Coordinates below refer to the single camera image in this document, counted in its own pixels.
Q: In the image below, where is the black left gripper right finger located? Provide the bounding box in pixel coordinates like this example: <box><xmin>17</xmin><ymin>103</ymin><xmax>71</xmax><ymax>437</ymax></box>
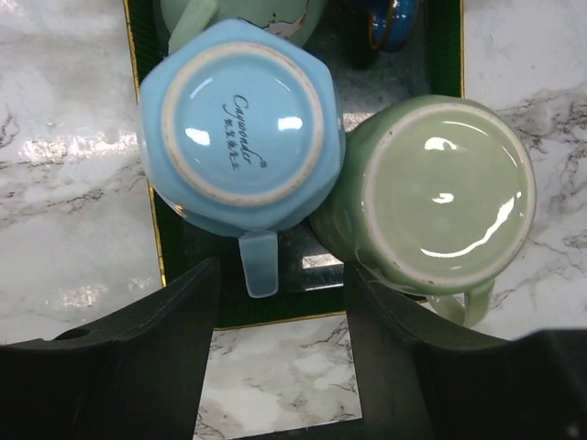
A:
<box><xmin>343</xmin><ymin>264</ymin><xmax>586</xmax><ymax>439</ymax></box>

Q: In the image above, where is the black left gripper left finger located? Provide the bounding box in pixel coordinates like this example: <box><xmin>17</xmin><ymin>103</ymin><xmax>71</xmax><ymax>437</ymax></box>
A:
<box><xmin>1</xmin><ymin>258</ymin><xmax>221</xmax><ymax>439</ymax></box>

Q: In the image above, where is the light green ceramic mug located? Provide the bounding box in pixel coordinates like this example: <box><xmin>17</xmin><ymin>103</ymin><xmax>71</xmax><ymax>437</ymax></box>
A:
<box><xmin>310</xmin><ymin>95</ymin><xmax>537</xmax><ymax>327</ymax></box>

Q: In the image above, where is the light blue hexagonal mug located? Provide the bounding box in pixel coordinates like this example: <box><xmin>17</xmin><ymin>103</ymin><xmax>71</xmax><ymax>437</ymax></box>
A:
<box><xmin>138</xmin><ymin>19</ymin><xmax>346</xmax><ymax>298</ymax></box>

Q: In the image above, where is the mint green bird-print mug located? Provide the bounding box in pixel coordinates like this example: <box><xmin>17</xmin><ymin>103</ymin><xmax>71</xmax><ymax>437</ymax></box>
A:
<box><xmin>157</xmin><ymin>0</ymin><xmax>327</xmax><ymax>53</ymax></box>

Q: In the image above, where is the black rectangular tray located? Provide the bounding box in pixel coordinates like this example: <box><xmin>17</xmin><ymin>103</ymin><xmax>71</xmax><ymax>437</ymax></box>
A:
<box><xmin>149</xmin><ymin>1</ymin><xmax>463</xmax><ymax>330</ymax></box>

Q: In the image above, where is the dark blue gold-rimmed cup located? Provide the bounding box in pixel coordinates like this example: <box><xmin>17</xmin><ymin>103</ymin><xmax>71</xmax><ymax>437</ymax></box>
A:
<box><xmin>341</xmin><ymin>0</ymin><xmax>421</xmax><ymax>53</ymax></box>

